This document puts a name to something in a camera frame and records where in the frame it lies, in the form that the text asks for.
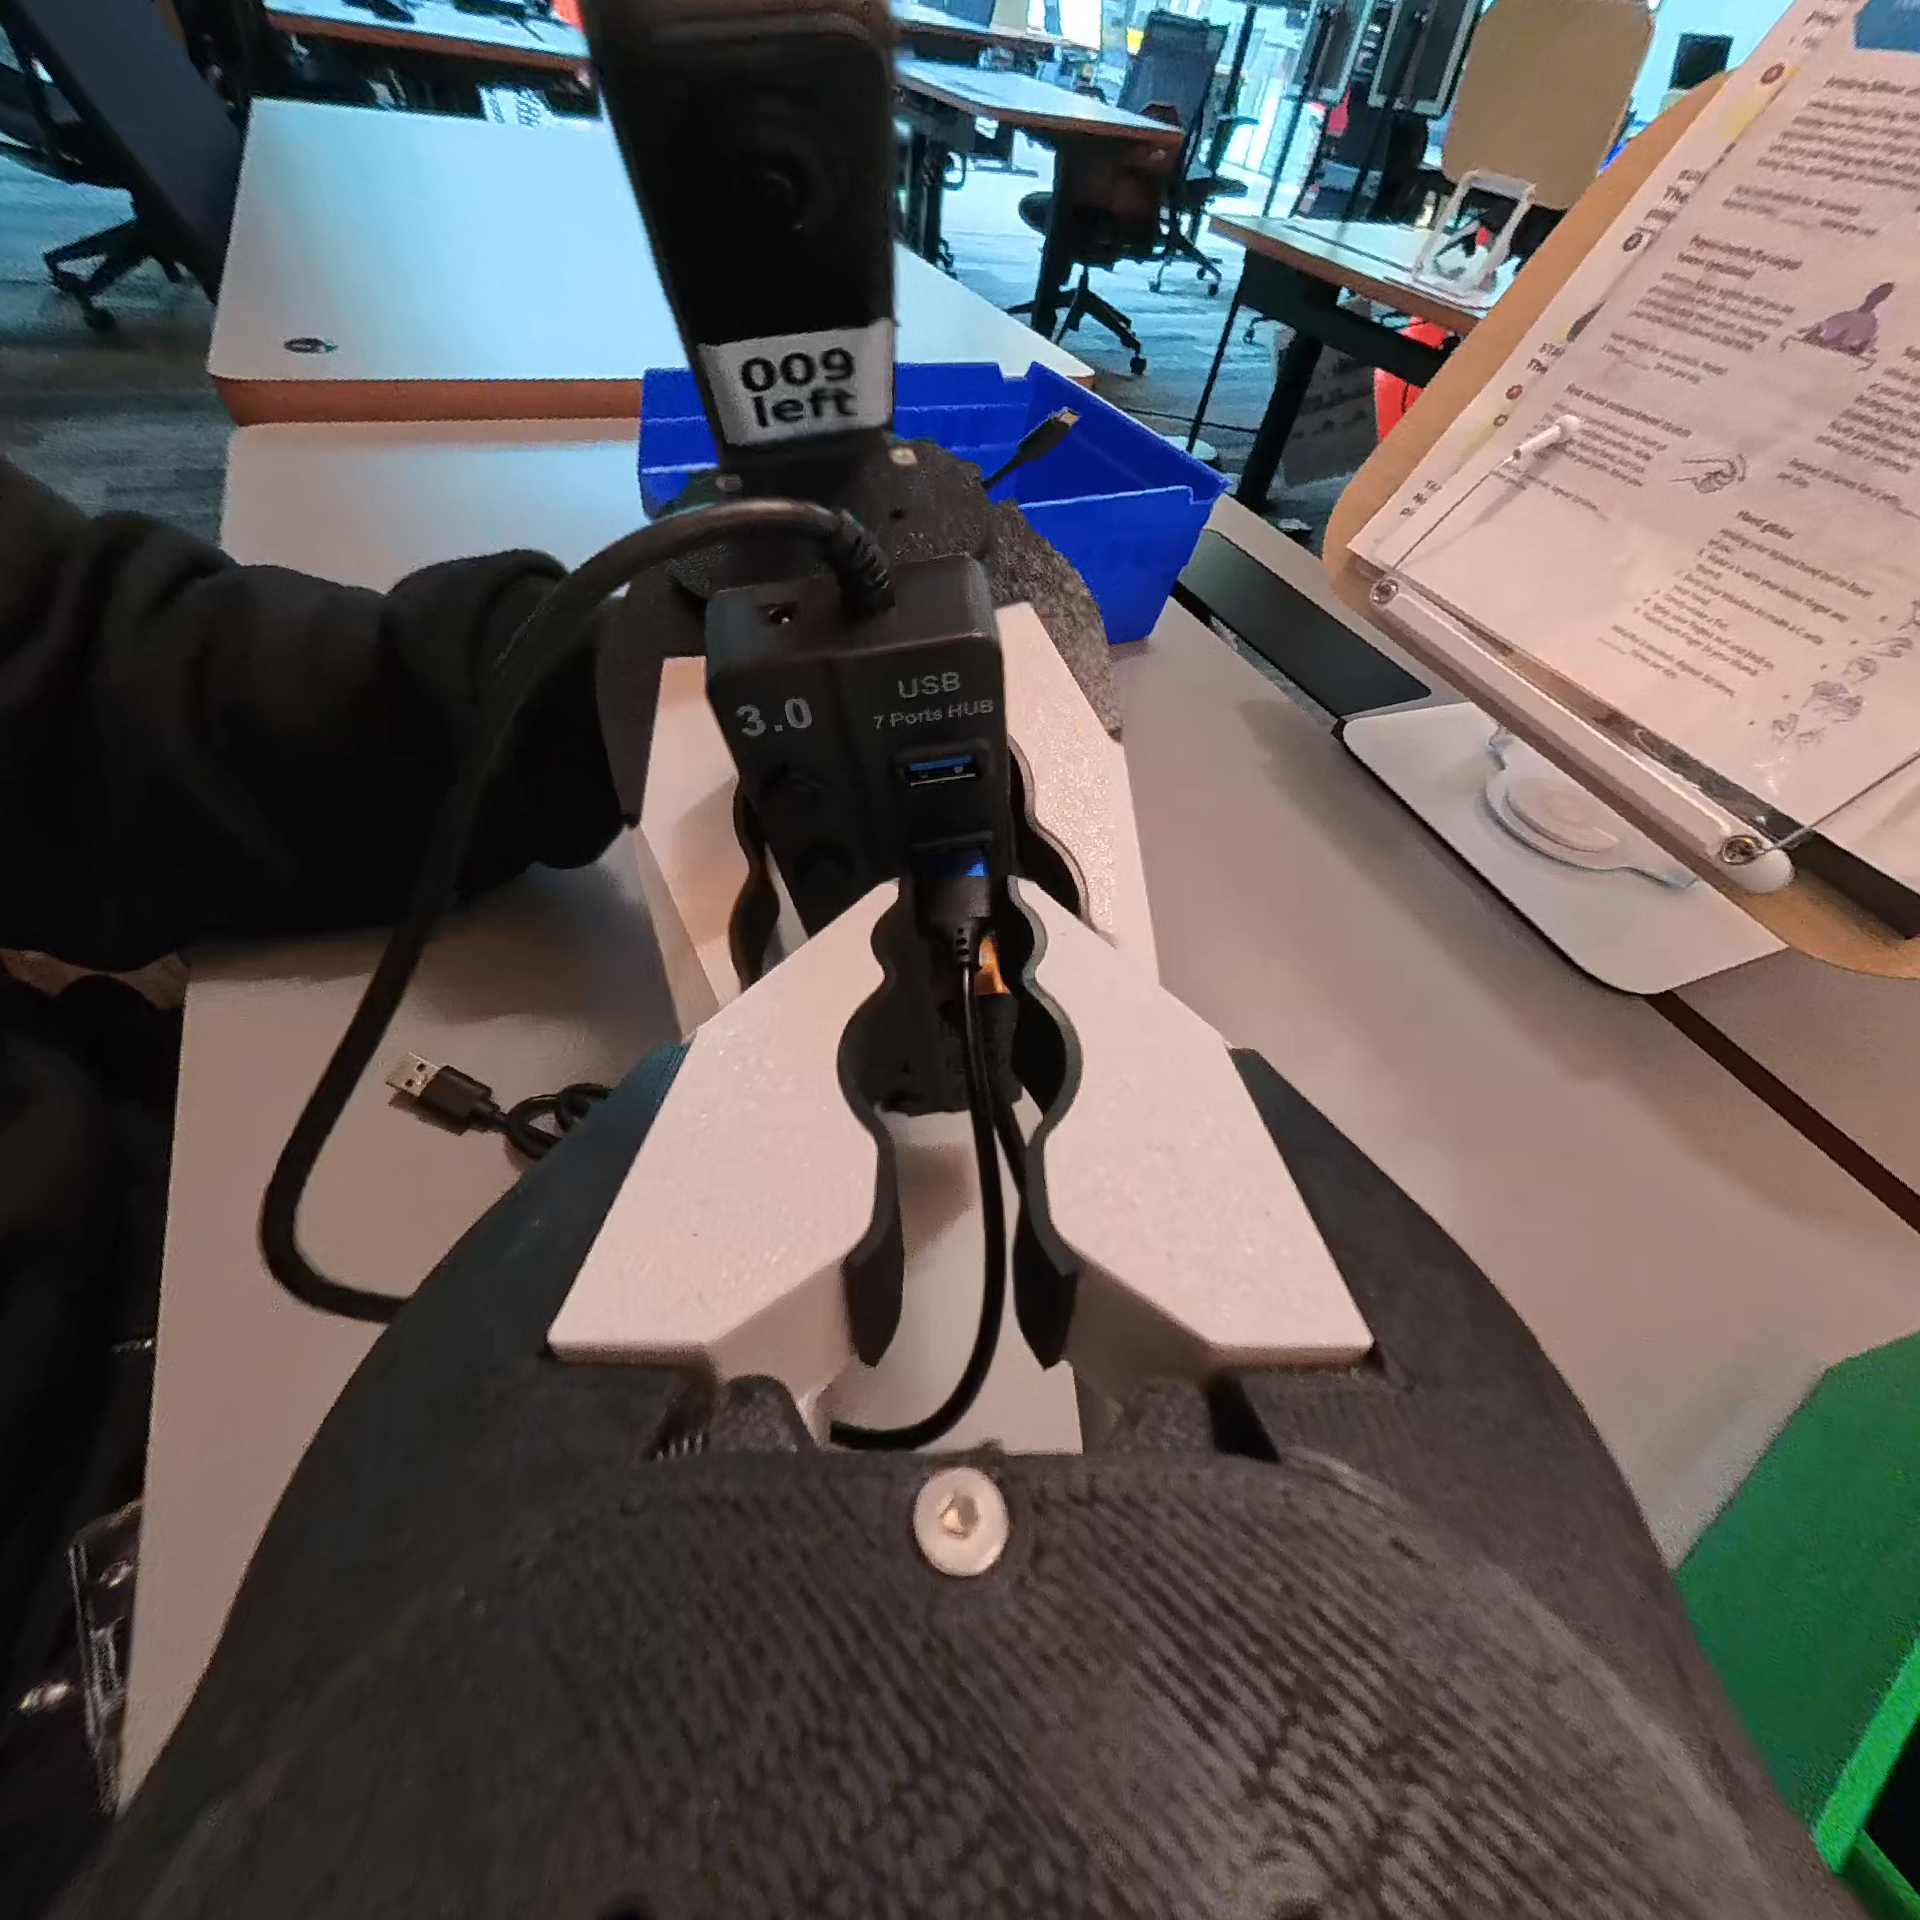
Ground white phone stand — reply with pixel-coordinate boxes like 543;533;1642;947
1411;172;1538;293

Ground person's dark clothing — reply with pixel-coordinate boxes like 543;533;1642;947
0;960;188;1920

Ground white wooden-edged table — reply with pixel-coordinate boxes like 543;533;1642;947
205;98;1100;430

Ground black hub cable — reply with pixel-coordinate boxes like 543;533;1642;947
258;498;901;1328

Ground black desk cable cover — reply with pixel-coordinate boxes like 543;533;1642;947
1173;525;1433;734

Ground black office chair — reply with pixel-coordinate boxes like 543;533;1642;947
1008;11;1260;376

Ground blue plastic bin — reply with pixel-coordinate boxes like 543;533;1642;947
636;359;1232;638

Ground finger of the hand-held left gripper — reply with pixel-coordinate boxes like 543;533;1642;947
633;652;789;1042
991;602;1158;972

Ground green plastic bin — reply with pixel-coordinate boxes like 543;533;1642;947
1674;1333;1920;1920

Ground black cable orange plugs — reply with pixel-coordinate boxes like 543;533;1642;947
827;848;1052;1455

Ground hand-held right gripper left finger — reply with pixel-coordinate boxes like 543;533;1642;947
543;885;908;1444

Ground black usb hub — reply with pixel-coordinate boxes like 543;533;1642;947
700;551;1008;1122

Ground printed instruction sheets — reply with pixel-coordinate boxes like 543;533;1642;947
1350;0;1920;886

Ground grey hub cable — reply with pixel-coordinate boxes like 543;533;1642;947
982;404;1086;497

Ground wooden document stand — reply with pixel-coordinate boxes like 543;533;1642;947
1324;0;1920;997

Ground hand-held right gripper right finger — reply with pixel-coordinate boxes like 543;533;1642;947
1008;885;1374;1450

